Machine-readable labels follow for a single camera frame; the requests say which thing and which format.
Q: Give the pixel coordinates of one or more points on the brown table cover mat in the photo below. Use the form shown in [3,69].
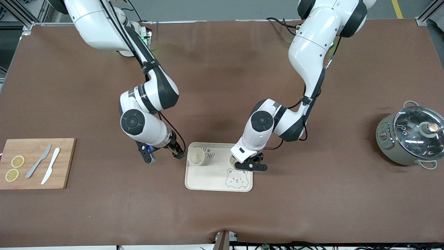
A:
[222,86]

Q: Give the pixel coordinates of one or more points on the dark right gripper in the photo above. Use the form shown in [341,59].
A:
[176,149]

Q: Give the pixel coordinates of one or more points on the grey plastic knife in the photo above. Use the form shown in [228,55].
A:
[38,162]

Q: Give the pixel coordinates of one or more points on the cream bear print tray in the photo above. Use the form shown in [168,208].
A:
[211,178]

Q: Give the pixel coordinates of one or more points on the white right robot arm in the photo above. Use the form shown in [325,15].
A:
[97,27]

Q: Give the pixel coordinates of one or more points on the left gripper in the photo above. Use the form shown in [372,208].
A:
[259,156]

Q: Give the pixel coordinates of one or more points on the black left camera bracket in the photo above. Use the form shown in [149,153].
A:
[255,167]

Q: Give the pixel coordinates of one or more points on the grey cooking pot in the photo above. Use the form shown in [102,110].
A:
[392,152]

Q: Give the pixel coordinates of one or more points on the yellow lemon slice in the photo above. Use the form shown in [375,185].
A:
[17,161]
[12,175]

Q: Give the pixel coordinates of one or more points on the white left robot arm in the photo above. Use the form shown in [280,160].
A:
[312,52]

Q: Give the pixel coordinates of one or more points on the white plastic knife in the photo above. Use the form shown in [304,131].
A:
[51,166]

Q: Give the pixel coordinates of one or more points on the green lit base box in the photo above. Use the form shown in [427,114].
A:
[147,34]

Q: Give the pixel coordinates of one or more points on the glass pot lid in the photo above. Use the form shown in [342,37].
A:
[412,139]

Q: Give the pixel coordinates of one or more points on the aluminium frame profile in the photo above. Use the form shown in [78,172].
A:
[426,15]
[38,14]

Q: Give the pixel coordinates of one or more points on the wooden cutting board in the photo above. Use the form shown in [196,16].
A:
[66,156]

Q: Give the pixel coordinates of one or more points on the white IKEA cup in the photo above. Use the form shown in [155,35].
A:
[231,160]
[196,157]

